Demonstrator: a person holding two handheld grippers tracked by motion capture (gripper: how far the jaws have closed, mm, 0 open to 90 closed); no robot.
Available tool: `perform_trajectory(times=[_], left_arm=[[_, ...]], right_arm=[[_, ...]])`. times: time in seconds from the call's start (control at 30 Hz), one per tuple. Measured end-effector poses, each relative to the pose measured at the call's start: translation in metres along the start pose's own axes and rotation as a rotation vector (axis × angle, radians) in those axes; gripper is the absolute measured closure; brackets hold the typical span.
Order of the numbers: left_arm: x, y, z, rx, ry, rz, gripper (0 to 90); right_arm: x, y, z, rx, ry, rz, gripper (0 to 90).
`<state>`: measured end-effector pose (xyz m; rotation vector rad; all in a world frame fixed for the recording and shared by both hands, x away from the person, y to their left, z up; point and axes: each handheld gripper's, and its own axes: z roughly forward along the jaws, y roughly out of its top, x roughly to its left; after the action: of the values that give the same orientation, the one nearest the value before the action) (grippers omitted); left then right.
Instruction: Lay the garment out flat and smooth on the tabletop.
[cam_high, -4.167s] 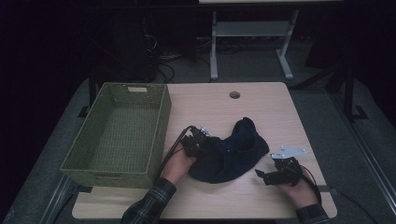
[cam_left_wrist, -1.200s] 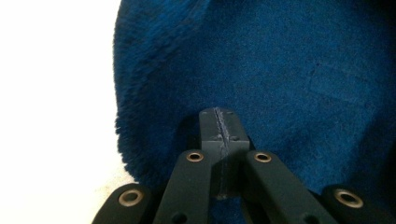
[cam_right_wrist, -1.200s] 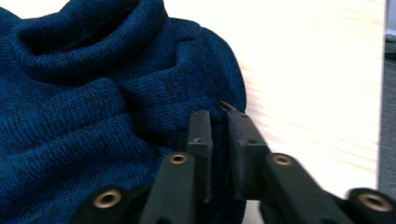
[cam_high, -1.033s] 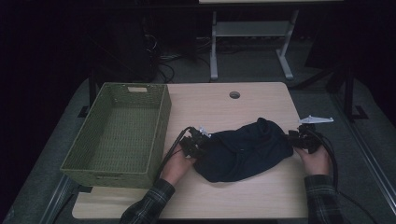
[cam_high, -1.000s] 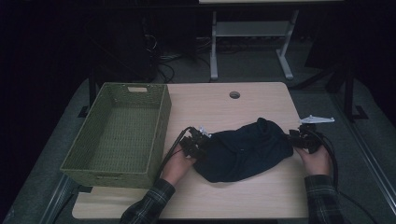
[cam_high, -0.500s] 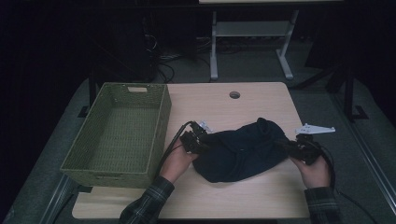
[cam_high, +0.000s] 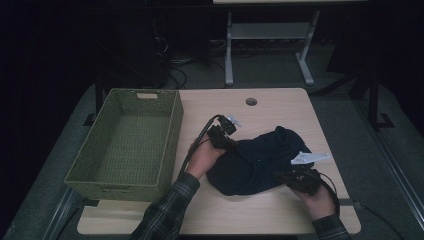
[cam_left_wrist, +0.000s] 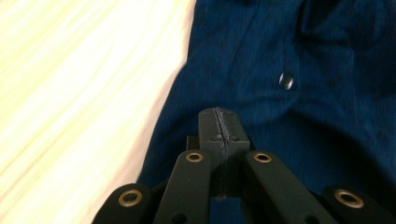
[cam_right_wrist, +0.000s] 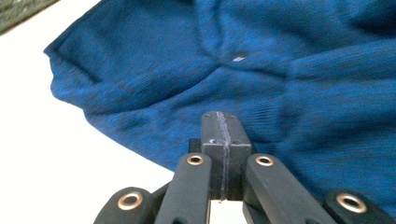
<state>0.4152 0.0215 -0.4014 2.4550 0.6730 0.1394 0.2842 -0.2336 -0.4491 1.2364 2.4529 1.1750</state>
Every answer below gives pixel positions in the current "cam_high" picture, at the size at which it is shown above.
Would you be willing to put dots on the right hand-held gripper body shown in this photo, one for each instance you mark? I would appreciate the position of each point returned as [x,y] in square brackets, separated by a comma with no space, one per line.
[308,181]

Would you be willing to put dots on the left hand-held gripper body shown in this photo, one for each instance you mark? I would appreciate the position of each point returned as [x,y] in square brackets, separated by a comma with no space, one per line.
[220,135]

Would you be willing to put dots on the dark navy garment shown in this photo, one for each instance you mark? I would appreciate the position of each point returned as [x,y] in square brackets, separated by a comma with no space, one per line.
[253,163]

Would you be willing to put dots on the green woven basket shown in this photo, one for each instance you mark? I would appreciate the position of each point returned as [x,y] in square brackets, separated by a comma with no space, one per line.
[133,146]

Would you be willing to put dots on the person's right hand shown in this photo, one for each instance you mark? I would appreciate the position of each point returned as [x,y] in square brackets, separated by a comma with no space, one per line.
[320,205]

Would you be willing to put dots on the person's left hand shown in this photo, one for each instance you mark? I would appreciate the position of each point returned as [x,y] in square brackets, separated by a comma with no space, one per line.
[203,158]

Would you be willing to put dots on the grey tape strip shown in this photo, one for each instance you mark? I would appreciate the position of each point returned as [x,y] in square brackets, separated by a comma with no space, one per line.
[348,202]

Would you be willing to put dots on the black metal stand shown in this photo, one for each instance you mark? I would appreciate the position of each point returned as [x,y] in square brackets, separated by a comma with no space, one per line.
[374,100]

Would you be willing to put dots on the metal floor rail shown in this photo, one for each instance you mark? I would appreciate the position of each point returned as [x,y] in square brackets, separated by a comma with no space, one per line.
[61,213]
[393,166]

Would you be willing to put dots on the white metal desk frame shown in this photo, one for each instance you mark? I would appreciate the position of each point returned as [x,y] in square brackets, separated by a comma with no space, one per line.
[266,30]

